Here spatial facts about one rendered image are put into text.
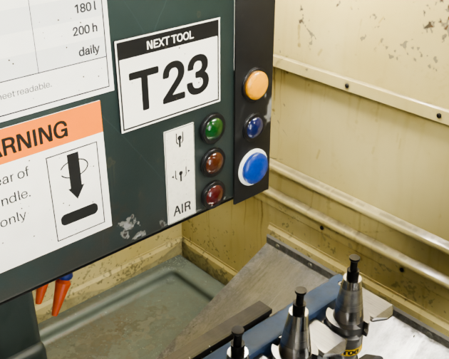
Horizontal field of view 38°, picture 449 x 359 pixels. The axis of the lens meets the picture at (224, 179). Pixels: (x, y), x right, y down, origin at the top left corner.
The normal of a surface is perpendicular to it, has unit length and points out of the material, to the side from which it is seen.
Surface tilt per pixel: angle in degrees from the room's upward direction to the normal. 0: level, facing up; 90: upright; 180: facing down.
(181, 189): 90
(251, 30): 90
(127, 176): 90
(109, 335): 0
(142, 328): 0
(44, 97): 90
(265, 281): 24
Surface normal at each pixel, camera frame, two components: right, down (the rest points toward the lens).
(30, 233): 0.67, 0.36
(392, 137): -0.74, 0.32
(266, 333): 0.00, -0.88
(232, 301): -0.30, -0.67
